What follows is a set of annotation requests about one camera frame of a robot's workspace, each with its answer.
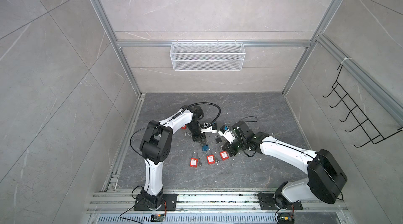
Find blue padlock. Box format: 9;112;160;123
202;143;209;152

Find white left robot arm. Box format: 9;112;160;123
140;104;206;210

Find metal base rail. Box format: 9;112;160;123
80;189;354;224

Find white wire mesh basket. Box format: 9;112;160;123
170;42;246;72

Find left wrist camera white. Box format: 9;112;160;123
200;122;218;133

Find black wire hook rack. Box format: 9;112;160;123
322;64;403;148

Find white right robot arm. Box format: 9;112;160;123
218;121;347;209

